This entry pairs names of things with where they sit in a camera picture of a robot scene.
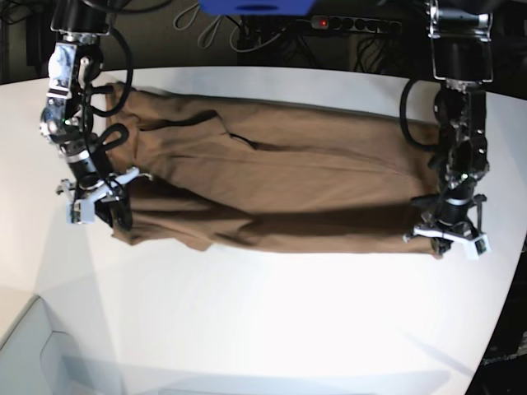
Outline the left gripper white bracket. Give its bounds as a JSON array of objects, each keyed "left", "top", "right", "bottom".
[{"left": 402, "top": 195, "right": 493, "bottom": 261}]

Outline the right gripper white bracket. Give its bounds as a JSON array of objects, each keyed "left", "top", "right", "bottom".
[{"left": 55, "top": 167, "right": 153, "bottom": 230}]

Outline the brown t-shirt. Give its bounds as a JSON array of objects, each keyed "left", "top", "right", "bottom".
[{"left": 109, "top": 91, "right": 436, "bottom": 255}]

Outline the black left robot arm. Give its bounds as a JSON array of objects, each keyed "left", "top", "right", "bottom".
[{"left": 399, "top": 1, "right": 493, "bottom": 260}]

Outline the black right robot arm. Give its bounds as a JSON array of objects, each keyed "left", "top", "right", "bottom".
[{"left": 40, "top": 1, "right": 141, "bottom": 230}]

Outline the white bin at table corner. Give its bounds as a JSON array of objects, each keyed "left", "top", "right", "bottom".
[{"left": 1, "top": 296, "right": 125, "bottom": 394}]

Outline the black equipment on floor left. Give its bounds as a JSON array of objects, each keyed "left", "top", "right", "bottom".
[{"left": 21, "top": 1, "right": 61, "bottom": 75}]

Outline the blue box at table edge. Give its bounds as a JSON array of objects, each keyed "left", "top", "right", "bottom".
[{"left": 198, "top": 0, "right": 315, "bottom": 16}]

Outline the white power strip red switch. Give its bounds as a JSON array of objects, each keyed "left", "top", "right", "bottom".
[{"left": 310, "top": 15, "right": 403, "bottom": 35}]

